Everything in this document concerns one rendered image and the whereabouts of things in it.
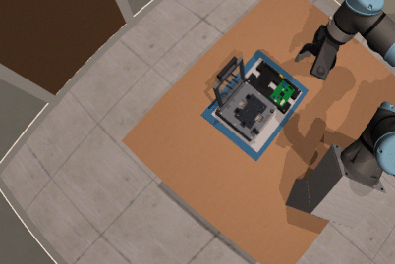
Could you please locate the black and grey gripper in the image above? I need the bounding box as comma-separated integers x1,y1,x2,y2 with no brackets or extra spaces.
295,25,346,70

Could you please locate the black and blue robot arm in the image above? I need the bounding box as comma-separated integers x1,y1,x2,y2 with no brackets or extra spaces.
310,0,395,185

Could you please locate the green circuit board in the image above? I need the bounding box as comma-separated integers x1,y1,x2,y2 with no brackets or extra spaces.
270,80,295,108

